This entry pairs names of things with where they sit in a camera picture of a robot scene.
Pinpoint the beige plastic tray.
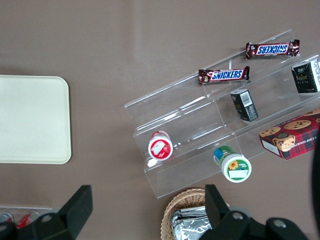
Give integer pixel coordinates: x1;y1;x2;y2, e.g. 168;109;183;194
0;74;73;165

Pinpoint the small black carton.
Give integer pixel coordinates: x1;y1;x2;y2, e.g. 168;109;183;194
229;88;260;123

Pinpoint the silver foil packet stack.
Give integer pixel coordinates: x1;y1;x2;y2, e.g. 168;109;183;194
170;205;214;240

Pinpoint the light wicker basket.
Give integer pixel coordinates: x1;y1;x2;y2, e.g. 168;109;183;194
160;187;226;240

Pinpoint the snickers chocolate bar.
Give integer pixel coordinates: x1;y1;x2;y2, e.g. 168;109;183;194
197;65;251;87
244;38;301;61

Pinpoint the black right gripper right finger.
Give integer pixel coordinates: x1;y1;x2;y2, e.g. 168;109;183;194
199;184;310;240

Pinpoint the clear acrylic stepped display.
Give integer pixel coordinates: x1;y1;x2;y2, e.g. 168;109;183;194
123;29;320;200

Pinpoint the green lid yogurt cup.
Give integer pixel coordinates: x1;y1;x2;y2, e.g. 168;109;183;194
212;145;253;184

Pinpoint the black carton with white side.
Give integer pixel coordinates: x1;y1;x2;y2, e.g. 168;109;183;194
291;59;320;95

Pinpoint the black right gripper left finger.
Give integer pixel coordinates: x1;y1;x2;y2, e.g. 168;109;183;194
0;184;94;240

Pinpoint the red lid yogurt cup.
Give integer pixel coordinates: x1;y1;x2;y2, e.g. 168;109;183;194
147;129;174;161

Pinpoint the red tartan cookie box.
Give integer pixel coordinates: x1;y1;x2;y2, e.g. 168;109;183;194
258;107;320;161

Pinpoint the clear acrylic bottle rack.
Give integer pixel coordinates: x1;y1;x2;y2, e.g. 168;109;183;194
0;205;54;226

